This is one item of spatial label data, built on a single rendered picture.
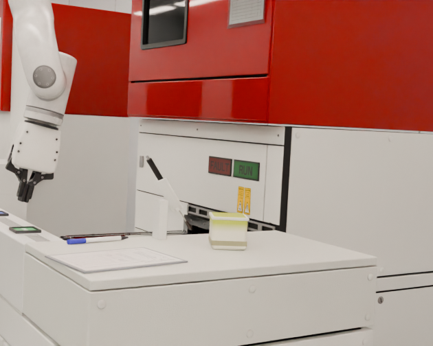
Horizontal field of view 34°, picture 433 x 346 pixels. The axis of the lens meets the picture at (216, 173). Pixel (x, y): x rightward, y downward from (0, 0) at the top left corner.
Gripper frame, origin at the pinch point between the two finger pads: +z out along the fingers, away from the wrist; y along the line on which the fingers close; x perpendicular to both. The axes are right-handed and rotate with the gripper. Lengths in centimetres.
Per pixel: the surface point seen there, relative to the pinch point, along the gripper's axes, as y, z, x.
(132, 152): -205, -32, -388
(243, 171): -55, -17, 0
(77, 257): -1.3, 7.7, 33.7
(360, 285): -55, 2, 50
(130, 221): -217, 25, -386
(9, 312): -0.9, 25.1, 6.3
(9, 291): 0.1, 20.6, 6.4
